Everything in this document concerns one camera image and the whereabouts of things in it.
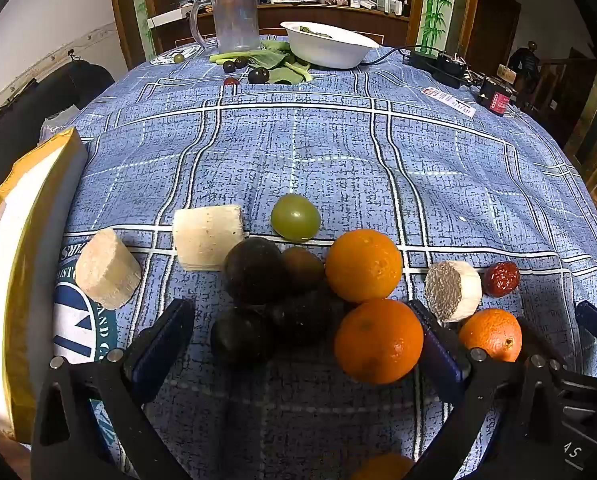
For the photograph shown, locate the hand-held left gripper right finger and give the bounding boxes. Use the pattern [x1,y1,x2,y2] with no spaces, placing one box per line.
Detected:
[407,299,569,480]

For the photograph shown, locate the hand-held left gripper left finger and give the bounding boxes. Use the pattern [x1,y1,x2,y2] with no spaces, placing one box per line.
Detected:
[31,299,196,480]

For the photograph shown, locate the small orange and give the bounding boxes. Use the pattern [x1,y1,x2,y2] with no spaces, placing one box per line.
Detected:
[458,308,523,363]

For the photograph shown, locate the tan peeled sugarcane piece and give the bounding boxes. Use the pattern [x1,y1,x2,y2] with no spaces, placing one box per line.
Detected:
[75,228,143,310]

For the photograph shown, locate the red jujube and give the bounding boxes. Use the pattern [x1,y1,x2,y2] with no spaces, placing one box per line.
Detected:
[482,261,521,298]

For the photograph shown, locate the large white sugarcane piece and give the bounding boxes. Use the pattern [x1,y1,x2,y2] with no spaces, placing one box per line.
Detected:
[172,205,245,272]

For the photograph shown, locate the brownish plum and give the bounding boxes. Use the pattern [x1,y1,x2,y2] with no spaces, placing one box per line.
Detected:
[281,246,325,292]

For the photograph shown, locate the large green grape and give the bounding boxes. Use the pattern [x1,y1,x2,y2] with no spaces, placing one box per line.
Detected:
[270,193,322,242]

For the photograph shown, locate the yellow and white box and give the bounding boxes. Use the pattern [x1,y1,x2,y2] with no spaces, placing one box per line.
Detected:
[0,127,89,443]

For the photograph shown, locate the blue plaid tablecloth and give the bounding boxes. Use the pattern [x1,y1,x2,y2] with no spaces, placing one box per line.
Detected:
[41,35,597,480]

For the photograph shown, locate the red and black device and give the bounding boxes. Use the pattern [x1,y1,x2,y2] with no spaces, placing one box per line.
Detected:
[478,76,518,117]

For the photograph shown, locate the white label card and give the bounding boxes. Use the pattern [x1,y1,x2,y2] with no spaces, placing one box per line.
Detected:
[422,87,479,118]

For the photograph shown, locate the dark figure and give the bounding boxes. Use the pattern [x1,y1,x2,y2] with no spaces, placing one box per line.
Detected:
[508,40,544,96]

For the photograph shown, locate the black chair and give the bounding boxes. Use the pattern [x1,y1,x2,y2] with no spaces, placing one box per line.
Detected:
[0,61,115,221]

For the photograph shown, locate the black power strip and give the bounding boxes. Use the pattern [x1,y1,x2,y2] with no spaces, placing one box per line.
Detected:
[408,50,471,90]

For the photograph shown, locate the green leafy vegetables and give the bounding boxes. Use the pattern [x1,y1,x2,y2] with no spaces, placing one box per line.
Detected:
[208,39,313,86]

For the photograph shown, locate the dark wooden door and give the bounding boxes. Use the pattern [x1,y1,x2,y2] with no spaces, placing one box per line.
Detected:
[465,0,521,76]

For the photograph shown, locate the white bowl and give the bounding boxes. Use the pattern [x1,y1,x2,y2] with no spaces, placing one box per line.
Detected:
[280,21,380,70]

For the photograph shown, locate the flat white box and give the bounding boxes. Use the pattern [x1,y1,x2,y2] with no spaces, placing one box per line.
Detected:
[147,9,199,29]

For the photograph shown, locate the clear plastic pitcher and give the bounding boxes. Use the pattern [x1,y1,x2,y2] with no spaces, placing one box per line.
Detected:
[188,0,260,53]

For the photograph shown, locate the wooden counter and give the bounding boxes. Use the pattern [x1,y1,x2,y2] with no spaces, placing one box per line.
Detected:
[146,2,414,56]

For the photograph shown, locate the bamboo pattern panel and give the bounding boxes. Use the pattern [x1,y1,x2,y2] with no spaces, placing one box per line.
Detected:
[418,0,451,48]

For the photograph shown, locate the black power cable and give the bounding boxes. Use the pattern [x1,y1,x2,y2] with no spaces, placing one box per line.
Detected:
[361,46,444,66]

